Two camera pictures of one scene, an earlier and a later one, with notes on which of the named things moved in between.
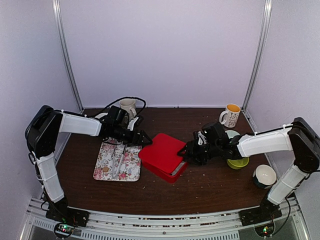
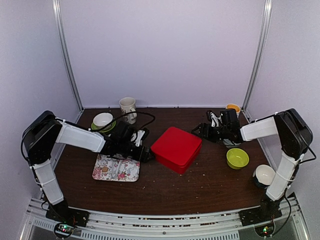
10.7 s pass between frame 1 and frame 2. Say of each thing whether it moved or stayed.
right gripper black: moved
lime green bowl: stayed
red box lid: moved
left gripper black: moved
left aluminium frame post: stayed
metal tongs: stayed
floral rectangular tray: stayed
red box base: moved
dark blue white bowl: stayed
